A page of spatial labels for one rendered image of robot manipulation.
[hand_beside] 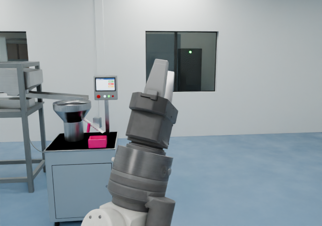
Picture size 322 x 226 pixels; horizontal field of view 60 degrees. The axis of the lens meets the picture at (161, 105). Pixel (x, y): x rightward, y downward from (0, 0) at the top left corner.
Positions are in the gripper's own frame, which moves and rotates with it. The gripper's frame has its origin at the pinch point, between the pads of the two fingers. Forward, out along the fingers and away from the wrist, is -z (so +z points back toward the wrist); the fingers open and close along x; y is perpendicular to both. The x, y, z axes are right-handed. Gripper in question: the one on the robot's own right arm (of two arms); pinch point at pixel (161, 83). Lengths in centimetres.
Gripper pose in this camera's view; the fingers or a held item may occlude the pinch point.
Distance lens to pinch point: 45.1
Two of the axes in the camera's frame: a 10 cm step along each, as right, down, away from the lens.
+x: -2.3, -2.1, -9.5
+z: -2.3, 9.6, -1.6
